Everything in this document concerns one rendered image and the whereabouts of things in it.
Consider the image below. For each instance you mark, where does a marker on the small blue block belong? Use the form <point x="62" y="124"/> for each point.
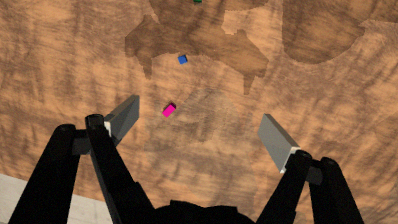
<point x="182" y="59"/>

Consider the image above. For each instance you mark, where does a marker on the magenta block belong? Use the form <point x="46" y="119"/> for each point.
<point x="170" y="108"/>

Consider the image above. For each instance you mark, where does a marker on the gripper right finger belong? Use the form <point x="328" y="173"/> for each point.
<point x="332" y="201"/>

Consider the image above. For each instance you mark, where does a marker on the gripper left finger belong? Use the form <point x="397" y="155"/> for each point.
<point x="47" y="196"/>

